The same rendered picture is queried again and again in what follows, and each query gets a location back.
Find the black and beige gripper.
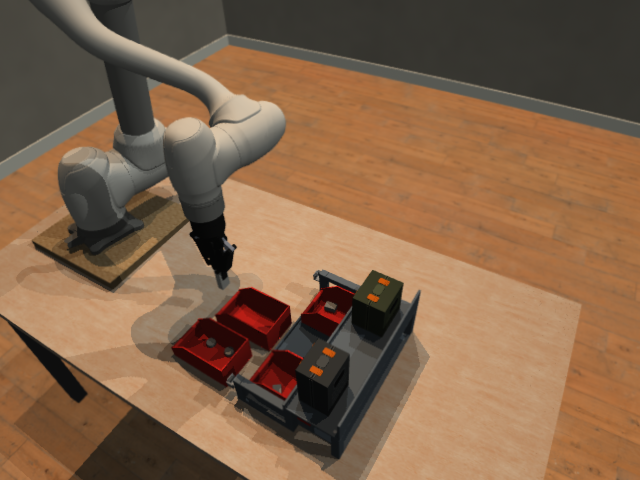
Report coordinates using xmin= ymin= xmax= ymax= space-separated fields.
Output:
xmin=189 ymin=213 xmax=237 ymax=290

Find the black case with orange latches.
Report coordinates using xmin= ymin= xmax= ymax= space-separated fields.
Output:
xmin=295 ymin=338 xmax=350 ymax=416

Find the olive green tool case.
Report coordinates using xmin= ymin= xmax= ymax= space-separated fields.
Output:
xmin=351 ymin=270 xmax=404 ymax=337

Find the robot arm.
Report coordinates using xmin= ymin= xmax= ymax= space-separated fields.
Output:
xmin=29 ymin=0 xmax=286 ymax=255

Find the grey metal shelf rack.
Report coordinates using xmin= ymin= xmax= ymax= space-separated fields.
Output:
xmin=226 ymin=269 xmax=421 ymax=459

